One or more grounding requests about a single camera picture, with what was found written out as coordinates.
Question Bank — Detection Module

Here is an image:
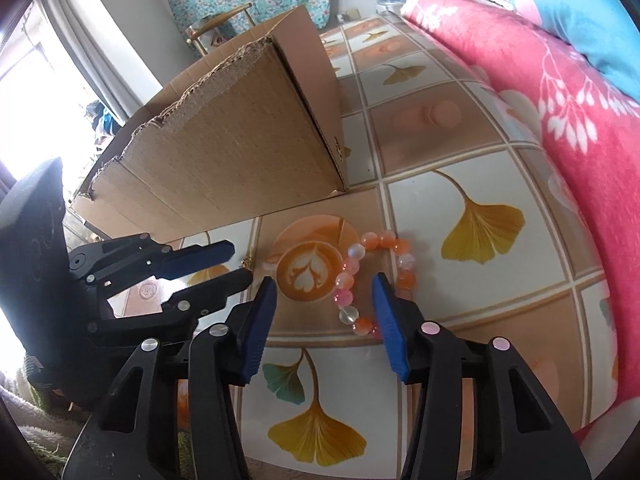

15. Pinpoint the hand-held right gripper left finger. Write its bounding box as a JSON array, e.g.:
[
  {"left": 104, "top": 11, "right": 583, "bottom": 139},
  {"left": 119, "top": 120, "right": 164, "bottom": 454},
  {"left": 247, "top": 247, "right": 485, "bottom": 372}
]
[{"left": 62, "top": 276, "right": 278, "bottom": 480}]

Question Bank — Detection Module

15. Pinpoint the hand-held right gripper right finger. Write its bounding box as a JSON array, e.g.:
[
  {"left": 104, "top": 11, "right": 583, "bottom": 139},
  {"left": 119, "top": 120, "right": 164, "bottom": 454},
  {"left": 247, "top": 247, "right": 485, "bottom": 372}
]
[{"left": 371, "top": 272, "right": 593, "bottom": 480}]

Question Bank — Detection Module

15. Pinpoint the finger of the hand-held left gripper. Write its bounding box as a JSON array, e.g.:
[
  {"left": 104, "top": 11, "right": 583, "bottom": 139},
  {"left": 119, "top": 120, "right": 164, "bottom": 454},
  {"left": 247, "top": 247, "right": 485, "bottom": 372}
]
[
  {"left": 69, "top": 233, "right": 236, "bottom": 287},
  {"left": 87, "top": 268, "right": 254, "bottom": 344}
]

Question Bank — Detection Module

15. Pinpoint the orange pink bead bracelet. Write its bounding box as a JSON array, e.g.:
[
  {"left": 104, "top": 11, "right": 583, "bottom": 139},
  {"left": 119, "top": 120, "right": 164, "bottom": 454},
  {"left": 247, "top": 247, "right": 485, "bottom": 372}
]
[{"left": 334, "top": 230, "right": 418, "bottom": 338}]

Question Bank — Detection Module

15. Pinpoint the brown cardboard box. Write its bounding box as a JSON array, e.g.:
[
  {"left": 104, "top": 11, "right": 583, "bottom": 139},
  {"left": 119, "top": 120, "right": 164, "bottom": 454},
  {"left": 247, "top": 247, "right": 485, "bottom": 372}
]
[{"left": 70, "top": 4, "right": 348, "bottom": 243}]

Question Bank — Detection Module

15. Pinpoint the pile of clothes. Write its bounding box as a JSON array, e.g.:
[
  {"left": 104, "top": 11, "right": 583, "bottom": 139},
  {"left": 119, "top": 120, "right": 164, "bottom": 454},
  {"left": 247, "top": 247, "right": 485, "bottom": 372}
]
[{"left": 85, "top": 100, "right": 121, "bottom": 146}]

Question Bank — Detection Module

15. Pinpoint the grey curtain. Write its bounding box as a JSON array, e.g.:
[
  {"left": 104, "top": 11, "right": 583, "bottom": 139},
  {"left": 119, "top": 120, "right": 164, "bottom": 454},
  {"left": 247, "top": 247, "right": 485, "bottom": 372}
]
[{"left": 37, "top": 0, "right": 166, "bottom": 126}]

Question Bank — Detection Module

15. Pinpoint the wooden chair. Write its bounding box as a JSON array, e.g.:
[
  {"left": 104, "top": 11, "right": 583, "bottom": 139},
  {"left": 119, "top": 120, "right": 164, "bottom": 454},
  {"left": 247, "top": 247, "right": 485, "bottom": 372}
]
[{"left": 185, "top": 4, "right": 256, "bottom": 58}]

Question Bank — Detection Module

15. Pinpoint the pink floral blanket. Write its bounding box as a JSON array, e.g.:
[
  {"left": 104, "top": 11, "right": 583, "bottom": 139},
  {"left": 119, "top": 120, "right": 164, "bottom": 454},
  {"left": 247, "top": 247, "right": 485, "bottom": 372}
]
[{"left": 402, "top": 0, "right": 640, "bottom": 441}]

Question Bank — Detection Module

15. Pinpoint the blue floral pillow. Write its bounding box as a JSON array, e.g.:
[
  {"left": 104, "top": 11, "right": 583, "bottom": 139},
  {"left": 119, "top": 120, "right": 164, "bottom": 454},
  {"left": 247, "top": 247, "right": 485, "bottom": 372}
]
[{"left": 511, "top": 0, "right": 640, "bottom": 103}]

